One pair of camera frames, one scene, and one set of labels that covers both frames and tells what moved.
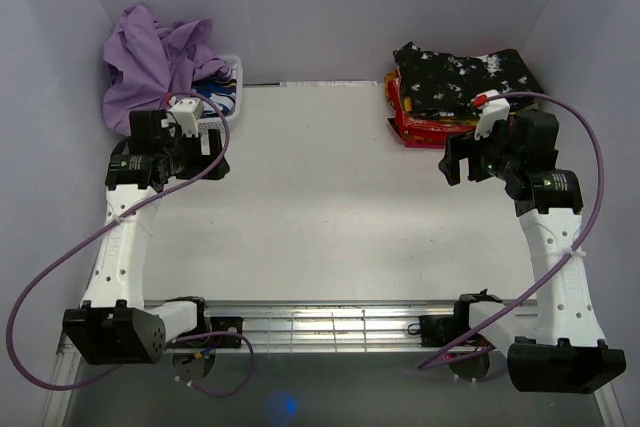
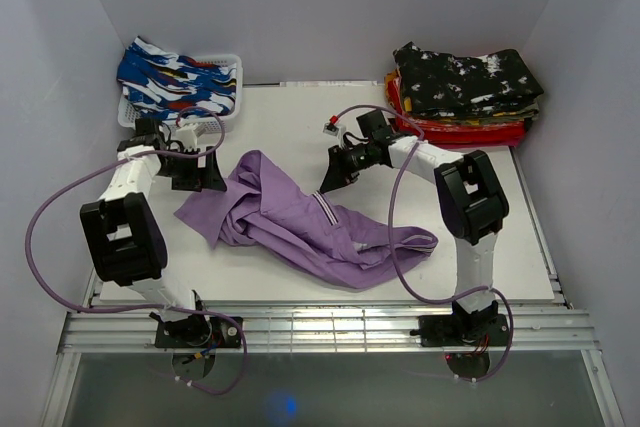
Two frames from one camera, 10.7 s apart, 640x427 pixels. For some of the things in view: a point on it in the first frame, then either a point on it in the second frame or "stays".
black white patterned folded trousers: [438, 84] stays
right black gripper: [456, 148] to [339, 172]
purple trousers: [147, 63] to [301, 228]
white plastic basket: [216, 124] stays
